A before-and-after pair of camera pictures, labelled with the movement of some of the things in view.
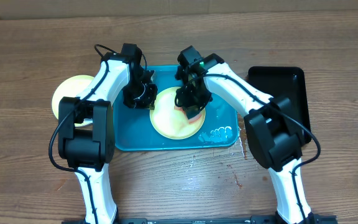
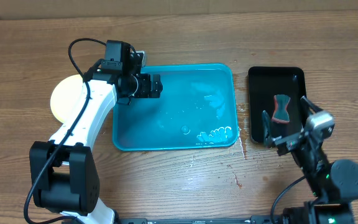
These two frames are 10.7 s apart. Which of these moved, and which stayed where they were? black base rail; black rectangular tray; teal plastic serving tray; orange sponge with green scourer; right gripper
Moved: right gripper; orange sponge with green scourer
Stayed: teal plastic serving tray; black rectangular tray; black base rail
